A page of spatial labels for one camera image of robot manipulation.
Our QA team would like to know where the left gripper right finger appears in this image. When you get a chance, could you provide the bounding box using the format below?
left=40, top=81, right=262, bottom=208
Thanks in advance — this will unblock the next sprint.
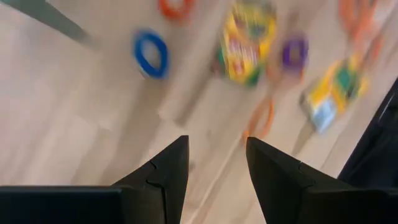
left=246, top=137, right=398, bottom=224

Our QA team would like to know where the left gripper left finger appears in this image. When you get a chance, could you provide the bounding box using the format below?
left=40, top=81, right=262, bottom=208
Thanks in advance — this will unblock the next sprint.
left=0, top=135, right=190, bottom=224

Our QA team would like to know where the yellow Crayola crayon box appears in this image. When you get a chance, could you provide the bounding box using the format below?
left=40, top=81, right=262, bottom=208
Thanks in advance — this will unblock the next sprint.
left=300, top=52, right=371, bottom=134
left=217, top=0, right=278, bottom=88

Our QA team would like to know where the blue coil wrist keychain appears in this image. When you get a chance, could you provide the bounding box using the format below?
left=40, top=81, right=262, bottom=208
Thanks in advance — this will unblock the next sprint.
left=132, top=27, right=171, bottom=80

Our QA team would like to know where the purple coil wrist keychain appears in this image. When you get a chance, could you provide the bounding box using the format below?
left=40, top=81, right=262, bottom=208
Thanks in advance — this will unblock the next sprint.
left=281, top=35, right=310, bottom=71

